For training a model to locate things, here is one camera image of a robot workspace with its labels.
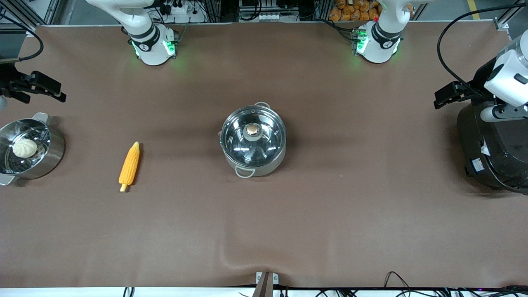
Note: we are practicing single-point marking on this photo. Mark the aluminium frame rail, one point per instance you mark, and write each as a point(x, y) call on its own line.
point(29, 10)

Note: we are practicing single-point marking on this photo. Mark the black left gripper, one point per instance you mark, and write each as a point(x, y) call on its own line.
point(479, 86)

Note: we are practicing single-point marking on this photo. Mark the yellow corn cob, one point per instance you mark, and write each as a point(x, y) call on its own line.
point(130, 165)

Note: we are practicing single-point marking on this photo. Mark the glass lid with copper knob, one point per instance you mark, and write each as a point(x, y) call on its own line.
point(239, 144)

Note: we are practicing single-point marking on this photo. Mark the white steamed bun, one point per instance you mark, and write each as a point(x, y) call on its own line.
point(24, 147)

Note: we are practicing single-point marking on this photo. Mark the white power strip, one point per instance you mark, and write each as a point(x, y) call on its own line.
point(187, 14)
point(270, 17)

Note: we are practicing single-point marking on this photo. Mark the grey pot with steel interior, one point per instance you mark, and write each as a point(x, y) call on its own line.
point(270, 168)

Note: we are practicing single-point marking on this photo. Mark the metal table clamp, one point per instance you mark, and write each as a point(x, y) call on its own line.
point(267, 284)

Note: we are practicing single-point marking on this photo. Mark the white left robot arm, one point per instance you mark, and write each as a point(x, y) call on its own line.
point(379, 45)

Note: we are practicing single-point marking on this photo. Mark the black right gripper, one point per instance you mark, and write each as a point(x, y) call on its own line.
point(7, 81)

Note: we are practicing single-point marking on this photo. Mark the brown table cloth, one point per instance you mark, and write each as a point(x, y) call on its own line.
point(330, 214)

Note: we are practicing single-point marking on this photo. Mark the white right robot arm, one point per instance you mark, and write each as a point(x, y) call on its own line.
point(150, 45)

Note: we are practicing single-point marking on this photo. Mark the pile of orange bread packs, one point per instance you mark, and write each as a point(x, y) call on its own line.
point(354, 10)

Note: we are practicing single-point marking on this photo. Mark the stainless steel steamer pot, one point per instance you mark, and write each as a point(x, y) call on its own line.
point(54, 153)

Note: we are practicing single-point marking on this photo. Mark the black rice cooker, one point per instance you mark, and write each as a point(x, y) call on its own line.
point(503, 156)

